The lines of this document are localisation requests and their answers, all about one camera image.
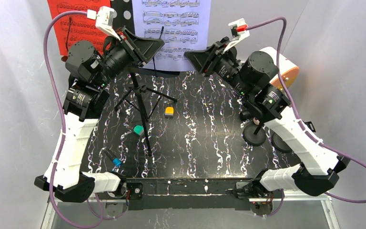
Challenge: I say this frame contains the red sheet music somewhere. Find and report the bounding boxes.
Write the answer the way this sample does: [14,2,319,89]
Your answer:
[47,0,110,56]

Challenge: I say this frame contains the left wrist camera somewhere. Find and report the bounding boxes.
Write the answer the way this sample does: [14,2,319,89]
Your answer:
[87,6,121,41]

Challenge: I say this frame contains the white round drum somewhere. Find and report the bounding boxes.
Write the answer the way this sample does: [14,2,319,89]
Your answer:
[260,47,299,88]

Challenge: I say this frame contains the black music stand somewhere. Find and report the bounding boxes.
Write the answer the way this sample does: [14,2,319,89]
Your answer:
[60,0,181,157]

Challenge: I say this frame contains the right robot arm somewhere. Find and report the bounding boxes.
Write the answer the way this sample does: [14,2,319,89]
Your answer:
[184,37,347,198]

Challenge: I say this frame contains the blue small block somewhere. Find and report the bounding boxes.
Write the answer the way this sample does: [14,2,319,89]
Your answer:
[104,149,122,167]

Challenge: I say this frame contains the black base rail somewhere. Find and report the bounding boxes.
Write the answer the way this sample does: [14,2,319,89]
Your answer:
[96,178,282,211]

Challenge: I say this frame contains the white sheet music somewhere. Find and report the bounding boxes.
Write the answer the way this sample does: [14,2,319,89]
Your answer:
[132,0,212,72]

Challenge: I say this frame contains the green small block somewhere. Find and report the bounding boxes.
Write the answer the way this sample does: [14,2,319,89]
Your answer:
[133,125,144,136]

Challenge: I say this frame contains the orange small block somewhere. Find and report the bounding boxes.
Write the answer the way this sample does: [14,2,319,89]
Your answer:
[164,106,174,118]

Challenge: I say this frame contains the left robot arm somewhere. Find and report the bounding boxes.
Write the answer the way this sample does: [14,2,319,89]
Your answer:
[34,27,164,203]

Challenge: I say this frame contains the tall black mic stand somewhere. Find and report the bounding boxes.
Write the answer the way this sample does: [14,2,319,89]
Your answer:
[243,118,267,146]

